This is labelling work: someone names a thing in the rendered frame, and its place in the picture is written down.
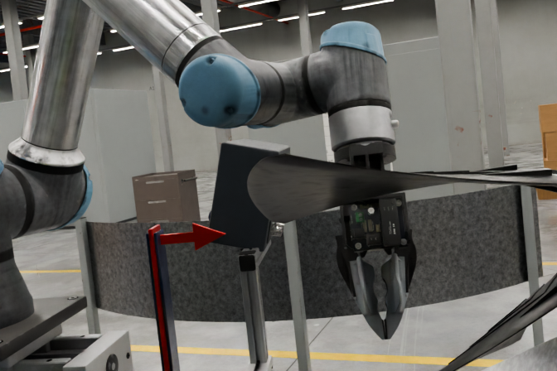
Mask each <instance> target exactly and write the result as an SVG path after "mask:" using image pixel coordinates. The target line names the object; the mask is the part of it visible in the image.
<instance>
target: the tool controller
mask: <svg viewBox="0 0 557 371"><path fill-rule="evenodd" d="M284 153H285V154H289V155H291V153H290V146H287V145H282V144H276V143H271V142H261V141H255V140H250V139H240V140H234V141H229V142H223V143H221V145H220V155H219V161H218V167H217V173H216V183H215V189H214V195H213V201H212V206H211V217H210V223H209V228H210V229H214V230H217V231H220V232H223V233H225V235H223V236H221V237H219V238H217V239H216V240H214V241H212V242H211V243H215V244H220V245H225V246H231V247H235V248H240V251H242V250H243V249H244V248H249V250H251V249H252V248H259V251H260V252H263V251H264V250H265V249H266V247H267V245H268V243H269V241H270V239H271V238H272V237H273V236H279V237H280V236H281V235H282V232H283V229H284V224H281V223H275V222H272V221H270V220H269V219H267V218H266V217H265V216H264V215H263V214H262V213H261V212H260V211H259V209H258V208H257V207H256V206H255V204H254V202H253V201H252V200H251V198H250V196H249V192H248V187H247V180H248V176H249V173H250V172H251V170H252V168H253V167H254V166H255V165H256V164H257V163H258V162H259V161H260V160H261V159H263V158H264V157H269V156H274V155H279V154H284Z"/></svg>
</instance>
